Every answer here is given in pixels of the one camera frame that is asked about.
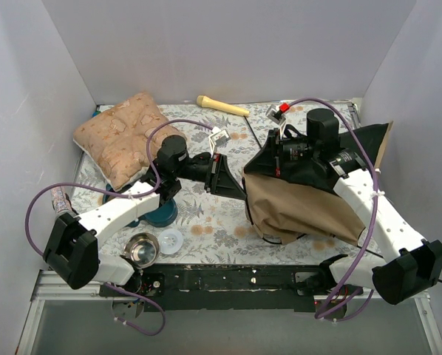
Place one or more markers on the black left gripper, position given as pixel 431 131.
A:
pixel 213 173

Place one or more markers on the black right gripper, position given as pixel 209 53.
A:
pixel 275 152

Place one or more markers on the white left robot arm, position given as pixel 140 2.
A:
pixel 73 249

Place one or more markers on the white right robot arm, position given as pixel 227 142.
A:
pixel 409 263

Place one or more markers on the teal double pet feeder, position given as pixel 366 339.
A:
pixel 162 214

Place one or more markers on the floral table mat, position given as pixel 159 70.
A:
pixel 144 158

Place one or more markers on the clear plastic lid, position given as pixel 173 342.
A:
pixel 170 241

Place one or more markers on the stainless steel bowl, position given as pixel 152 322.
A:
pixel 142 250

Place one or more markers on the peach patterned pillow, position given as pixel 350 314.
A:
pixel 120 140

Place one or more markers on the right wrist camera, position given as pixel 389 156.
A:
pixel 276 113

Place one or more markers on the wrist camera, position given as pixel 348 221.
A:
pixel 217 138
pixel 276 113

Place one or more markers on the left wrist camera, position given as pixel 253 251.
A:
pixel 217 138

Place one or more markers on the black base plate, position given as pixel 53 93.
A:
pixel 178 287

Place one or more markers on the aluminium frame rail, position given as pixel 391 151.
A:
pixel 221 310

